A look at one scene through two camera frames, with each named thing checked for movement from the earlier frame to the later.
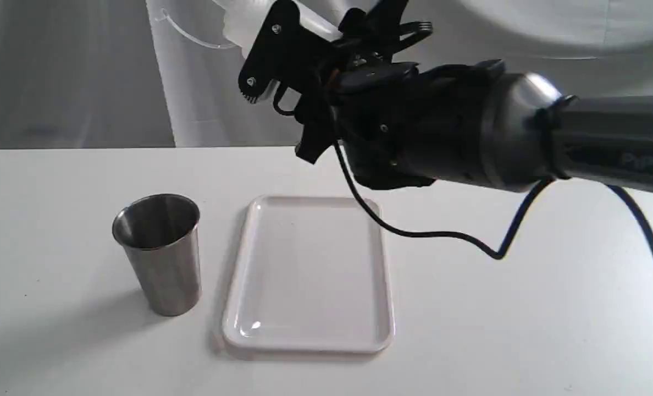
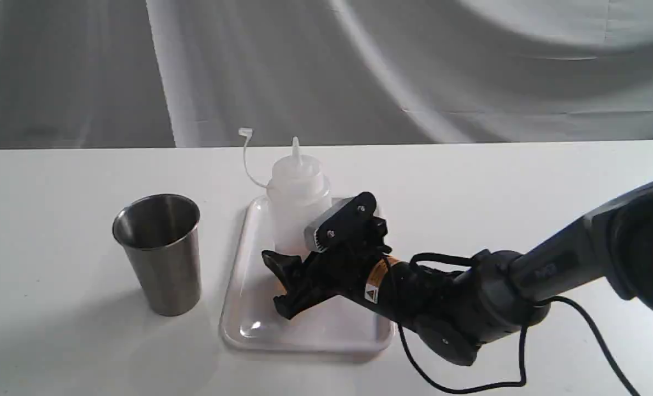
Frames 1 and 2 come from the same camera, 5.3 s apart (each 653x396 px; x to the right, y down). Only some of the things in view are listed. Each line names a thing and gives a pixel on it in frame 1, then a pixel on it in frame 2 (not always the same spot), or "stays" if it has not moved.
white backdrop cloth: x=106 y=73 stays
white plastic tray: x=310 y=276 stays
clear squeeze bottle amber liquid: x=221 y=29 → x=298 y=191
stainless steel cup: x=161 y=232 stays
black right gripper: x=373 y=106 → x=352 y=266
